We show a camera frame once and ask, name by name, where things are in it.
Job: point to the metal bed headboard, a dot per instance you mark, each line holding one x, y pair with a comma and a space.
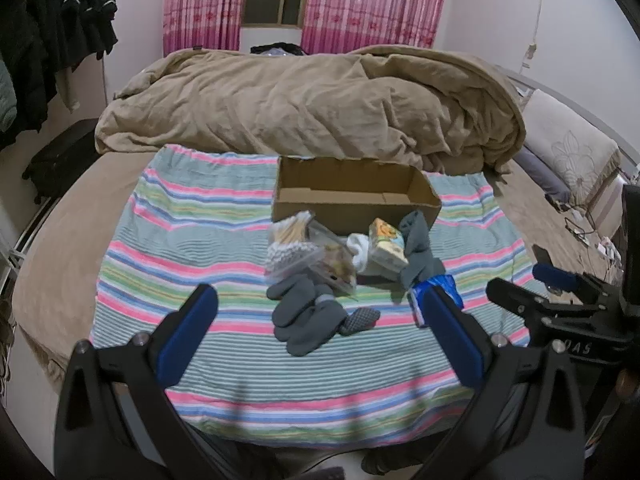
565, 97

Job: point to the dark cloth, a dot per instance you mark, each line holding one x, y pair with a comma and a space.
392, 464

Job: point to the white floral pillow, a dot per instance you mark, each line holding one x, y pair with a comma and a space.
570, 145

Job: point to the black suitcase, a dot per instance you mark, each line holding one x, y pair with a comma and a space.
60, 162

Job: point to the brown cardboard box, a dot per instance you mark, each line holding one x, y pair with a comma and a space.
350, 195

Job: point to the clear plastic bag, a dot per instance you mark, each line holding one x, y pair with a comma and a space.
337, 265

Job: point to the small checkered sock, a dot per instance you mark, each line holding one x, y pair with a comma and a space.
361, 321

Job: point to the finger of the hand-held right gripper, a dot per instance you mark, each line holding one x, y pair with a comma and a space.
555, 277
515, 300

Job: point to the grey pillow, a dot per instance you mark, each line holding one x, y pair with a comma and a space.
542, 175

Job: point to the hanging dark clothes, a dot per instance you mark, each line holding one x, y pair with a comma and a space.
45, 35

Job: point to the yellow cartoon tissue packet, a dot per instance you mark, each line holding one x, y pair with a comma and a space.
387, 242

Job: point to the bag of cotton swabs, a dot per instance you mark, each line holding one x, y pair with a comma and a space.
290, 245

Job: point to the black bag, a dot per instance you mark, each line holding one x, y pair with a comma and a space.
277, 49

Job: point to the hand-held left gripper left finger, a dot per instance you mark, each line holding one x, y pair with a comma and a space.
187, 327

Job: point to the beige duvet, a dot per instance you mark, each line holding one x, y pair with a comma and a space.
310, 100

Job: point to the blue snack packet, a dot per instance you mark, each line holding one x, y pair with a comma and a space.
447, 287

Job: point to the striped towel blanket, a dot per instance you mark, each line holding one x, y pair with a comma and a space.
200, 240

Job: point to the white power adapter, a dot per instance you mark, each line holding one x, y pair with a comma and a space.
606, 250

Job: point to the pink curtain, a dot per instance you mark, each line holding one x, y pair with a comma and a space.
370, 5
205, 5

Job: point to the long grey sock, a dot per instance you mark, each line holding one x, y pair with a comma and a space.
417, 245

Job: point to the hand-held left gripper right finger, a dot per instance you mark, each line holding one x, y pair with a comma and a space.
455, 340

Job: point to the white sock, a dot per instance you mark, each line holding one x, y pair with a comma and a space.
360, 255

